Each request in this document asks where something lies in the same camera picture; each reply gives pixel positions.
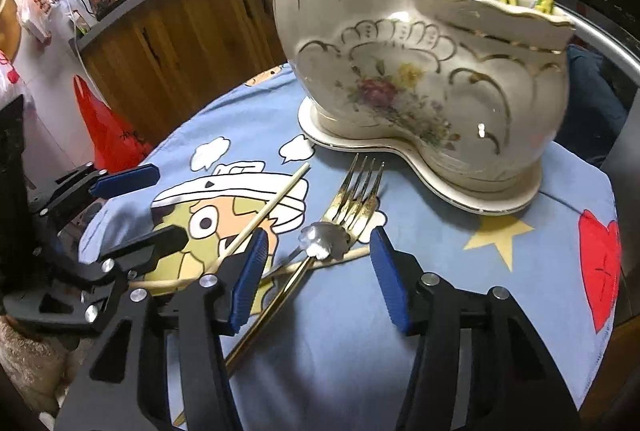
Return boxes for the wooden chopstick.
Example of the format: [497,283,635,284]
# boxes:
[205,162,310,274]

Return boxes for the silver flower-end spoon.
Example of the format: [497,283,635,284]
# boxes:
[273,221,350,273]

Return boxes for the gold fork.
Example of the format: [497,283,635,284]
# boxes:
[171,152,388,428]

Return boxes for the red plastic bag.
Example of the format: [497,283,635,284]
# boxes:
[73,75,152,173]

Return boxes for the blue cartoon tablecloth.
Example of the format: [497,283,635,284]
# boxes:
[79,69,622,430]

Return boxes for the wooden base cabinets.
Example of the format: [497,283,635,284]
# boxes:
[78,0,286,145]

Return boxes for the cream boot-shaped ceramic holder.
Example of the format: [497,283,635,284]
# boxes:
[272,0,575,216]

